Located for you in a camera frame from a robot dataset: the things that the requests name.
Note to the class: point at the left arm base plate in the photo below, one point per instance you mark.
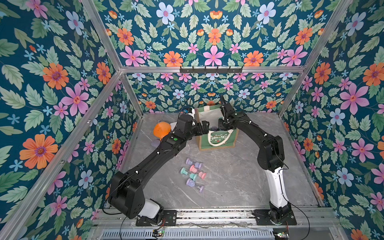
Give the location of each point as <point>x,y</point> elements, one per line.
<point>164,218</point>

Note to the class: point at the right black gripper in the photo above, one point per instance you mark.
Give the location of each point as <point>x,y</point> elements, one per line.
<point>226,111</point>

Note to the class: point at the orange whale toy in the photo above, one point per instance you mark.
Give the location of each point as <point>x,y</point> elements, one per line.
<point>161,130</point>

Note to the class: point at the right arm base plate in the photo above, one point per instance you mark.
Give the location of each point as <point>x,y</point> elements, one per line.
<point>274,218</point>

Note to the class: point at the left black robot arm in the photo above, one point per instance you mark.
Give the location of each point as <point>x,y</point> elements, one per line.
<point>127,189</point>

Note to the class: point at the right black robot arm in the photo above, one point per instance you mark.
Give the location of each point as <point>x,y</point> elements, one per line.
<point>270,158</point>

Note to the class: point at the purple hourglass bottom left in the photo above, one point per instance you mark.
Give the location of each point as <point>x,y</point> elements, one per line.
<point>191,183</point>

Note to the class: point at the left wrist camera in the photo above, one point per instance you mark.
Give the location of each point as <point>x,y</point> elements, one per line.
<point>190,111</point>

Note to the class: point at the green canvas Christmas bag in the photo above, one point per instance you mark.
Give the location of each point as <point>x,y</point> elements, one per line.
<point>218,136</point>

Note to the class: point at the black hook rail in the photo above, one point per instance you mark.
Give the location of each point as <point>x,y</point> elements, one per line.
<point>211,70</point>

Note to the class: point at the purple hourglass top pile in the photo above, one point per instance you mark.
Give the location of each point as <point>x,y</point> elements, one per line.
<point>190,162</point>

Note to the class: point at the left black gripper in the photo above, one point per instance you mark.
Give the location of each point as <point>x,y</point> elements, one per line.
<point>204,129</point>

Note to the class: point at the pink hourglass in pile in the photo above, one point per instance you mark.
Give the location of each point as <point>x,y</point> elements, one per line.
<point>194,170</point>

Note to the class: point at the green hourglass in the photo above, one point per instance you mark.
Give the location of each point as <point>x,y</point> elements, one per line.
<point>184,171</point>

